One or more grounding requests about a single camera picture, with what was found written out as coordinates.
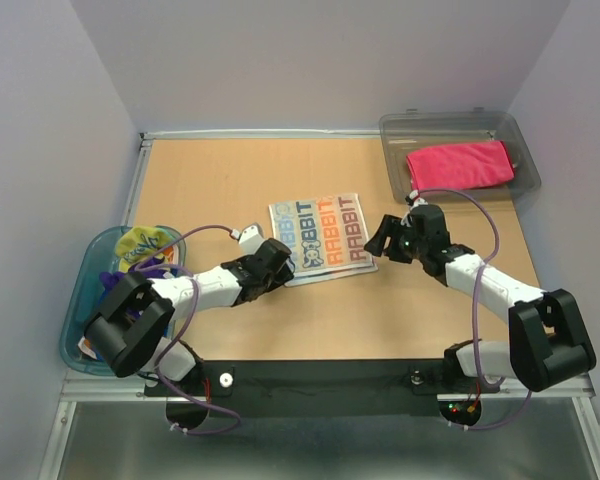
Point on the pink towel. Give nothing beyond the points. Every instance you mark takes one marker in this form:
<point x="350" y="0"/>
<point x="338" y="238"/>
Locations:
<point x="463" y="166"/>

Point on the patterned light blue towel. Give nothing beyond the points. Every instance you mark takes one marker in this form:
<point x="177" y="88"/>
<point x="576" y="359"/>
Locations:
<point x="326" y="236"/>

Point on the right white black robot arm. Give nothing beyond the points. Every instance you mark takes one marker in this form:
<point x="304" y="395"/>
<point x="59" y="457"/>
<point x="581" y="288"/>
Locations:
<point x="548" y="342"/>

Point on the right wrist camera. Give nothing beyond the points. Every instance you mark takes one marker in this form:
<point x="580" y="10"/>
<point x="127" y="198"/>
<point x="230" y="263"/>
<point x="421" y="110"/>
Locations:
<point x="414" y="200"/>

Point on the yellow patterned towel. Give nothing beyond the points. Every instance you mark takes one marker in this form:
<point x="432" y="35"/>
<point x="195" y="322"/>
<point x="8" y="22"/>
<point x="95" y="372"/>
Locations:
<point x="139" y="244"/>

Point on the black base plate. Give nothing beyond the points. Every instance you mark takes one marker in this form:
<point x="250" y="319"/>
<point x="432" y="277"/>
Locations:
<point x="197" y="416"/>

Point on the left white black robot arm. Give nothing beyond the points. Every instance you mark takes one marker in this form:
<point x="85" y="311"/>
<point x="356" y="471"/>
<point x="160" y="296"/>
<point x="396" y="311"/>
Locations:
<point x="128" y="330"/>

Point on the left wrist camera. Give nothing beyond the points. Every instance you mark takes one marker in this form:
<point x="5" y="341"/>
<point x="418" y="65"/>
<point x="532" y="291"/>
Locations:
<point x="249" y="238"/>

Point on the teal plastic laundry bin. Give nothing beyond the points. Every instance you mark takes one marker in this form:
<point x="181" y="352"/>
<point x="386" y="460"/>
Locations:
<point x="87" y="293"/>

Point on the purple towel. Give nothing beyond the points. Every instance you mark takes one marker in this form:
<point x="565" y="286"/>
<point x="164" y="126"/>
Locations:
<point x="154" y="267"/>

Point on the aluminium front rail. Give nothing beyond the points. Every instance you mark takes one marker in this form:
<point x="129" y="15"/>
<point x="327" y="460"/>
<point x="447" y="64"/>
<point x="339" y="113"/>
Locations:
<point x="228" y="379"/>

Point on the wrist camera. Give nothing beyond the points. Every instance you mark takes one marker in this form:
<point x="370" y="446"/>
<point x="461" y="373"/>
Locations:
<point x="414" y="200"/>
<point x="249" y="238"/>

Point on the clear grey plastic bin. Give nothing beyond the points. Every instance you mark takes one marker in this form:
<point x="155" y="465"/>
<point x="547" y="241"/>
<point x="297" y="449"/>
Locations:
<point x="405" y="133"/>

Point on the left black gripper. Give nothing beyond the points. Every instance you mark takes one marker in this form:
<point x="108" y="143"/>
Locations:
<point x="283" y="275"/>

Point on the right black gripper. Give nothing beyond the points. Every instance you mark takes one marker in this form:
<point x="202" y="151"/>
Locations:
<point x="390" y="226"/>

